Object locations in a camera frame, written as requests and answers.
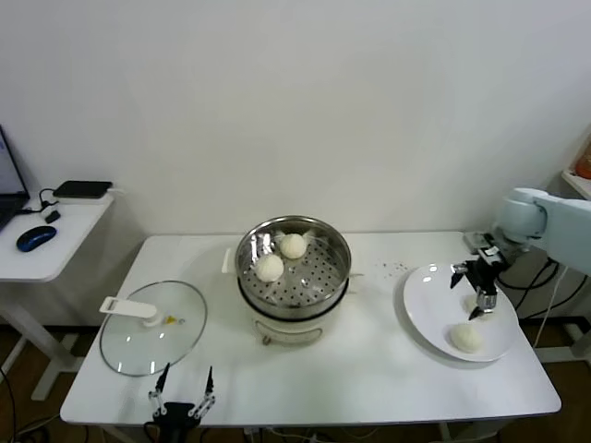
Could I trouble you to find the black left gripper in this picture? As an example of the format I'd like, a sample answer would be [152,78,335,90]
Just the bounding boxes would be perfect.
[147,362,218,425]

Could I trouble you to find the black flat box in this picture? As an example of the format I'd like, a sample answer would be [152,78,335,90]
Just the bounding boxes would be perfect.
[52,180,115,206]

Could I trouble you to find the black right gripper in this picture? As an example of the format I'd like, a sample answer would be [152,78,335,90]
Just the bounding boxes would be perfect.
[450,257,502,322]

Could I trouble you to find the black laptop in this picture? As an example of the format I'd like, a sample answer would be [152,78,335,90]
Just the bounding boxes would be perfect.
[0,123,31,232]

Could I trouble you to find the dark crumb specks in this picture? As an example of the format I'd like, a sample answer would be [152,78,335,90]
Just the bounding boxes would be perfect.
[371,260,410,278]

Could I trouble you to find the thin black desk cable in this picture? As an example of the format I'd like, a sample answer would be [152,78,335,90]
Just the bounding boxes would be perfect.
[20,186,62,218]

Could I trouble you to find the stainless steel steamer basket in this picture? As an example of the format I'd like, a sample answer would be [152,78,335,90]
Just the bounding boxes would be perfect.
[223,215,366,320]

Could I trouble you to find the white round plate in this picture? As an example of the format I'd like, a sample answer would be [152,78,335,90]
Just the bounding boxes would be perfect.
[402,263,519,364]

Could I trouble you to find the white shelf desk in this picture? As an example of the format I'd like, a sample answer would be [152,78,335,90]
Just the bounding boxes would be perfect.
[535,169,591,365]

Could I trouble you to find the orange packaged item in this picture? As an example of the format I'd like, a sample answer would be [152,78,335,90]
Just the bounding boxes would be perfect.
[573,140,591,179]

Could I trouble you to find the blue and black mouse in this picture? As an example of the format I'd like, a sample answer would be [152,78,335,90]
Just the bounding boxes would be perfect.
[17,224,59,253]

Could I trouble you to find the glass lid with white handle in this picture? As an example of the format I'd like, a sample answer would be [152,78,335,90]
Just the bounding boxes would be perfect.
[99,280,209,378]

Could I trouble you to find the cream electric cooker pot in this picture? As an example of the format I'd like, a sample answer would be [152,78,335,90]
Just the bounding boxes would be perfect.
[237,276,360,348]

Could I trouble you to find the black cable with adapter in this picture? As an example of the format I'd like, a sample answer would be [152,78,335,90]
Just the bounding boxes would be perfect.
[513,257,578,320]

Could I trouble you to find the white hanging cable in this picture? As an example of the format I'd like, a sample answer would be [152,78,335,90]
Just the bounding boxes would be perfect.
[535,265,572,350]

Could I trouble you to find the white side desk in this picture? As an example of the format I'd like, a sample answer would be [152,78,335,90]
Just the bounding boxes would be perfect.
[0,196,116,402]

